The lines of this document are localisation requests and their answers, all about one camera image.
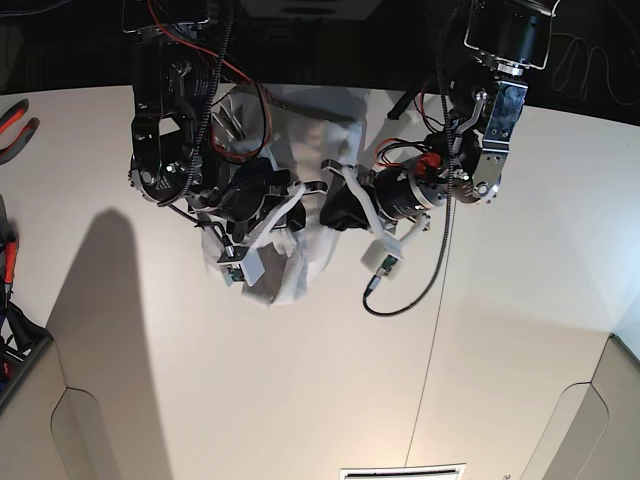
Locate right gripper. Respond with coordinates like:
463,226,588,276
214,180,328,263

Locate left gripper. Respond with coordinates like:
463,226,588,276
319,159,430,256

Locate white t-shirt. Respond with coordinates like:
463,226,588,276
197,84,374,307

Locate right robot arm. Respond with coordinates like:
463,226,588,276
122,1,326,264

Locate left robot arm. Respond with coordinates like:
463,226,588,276
319,1,558,231

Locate white device top centre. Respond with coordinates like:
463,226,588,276
240,0,382,21

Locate black bin with tools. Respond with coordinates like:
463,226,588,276
1,302,53,404

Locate red grey pliers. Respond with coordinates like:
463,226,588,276
0,100,39,168

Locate black braided right cable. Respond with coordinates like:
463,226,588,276
362,0,459,319

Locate black braided cable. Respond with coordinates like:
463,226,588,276
164,0,236,236
362,0,459,319

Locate black braided left cable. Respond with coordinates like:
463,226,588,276
164,0,236,236

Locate red handled tool left edge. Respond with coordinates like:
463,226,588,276
0,194,20,321

